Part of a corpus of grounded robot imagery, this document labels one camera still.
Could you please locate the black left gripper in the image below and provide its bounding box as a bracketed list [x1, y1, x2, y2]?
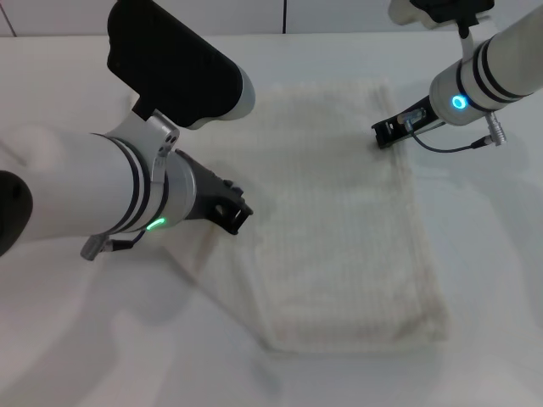
[176, 148, 255, 237]

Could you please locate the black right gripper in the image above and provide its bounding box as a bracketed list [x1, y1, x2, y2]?
[372, 95, 446, 150]

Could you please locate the white ribbed towel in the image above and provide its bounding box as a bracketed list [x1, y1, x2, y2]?
[126, 75, 451, 353]

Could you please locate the right arm cable with connector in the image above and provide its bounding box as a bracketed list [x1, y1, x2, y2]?
[406, 110, 509, 152]

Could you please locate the arm cable with connector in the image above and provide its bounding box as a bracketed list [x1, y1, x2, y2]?
[80, 231, 148, 261]
[406, 110, 509, 152]

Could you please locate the silver camera mount bracket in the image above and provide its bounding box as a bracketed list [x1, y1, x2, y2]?
[126, 108, 182, 188]

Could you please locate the black right wrist camera housing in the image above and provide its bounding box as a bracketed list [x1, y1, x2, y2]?
[389, 0, 495, 31]

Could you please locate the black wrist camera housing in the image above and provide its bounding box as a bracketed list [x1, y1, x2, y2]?
[389, 0, 495, 31]
[105, 0, 257, 131]

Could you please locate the left arm cable with connector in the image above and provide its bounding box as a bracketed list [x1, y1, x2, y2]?
[80, 231, 148, 261]

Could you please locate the black left wrist camera housing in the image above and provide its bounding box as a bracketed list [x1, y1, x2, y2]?
[105, 0, 257, 131]

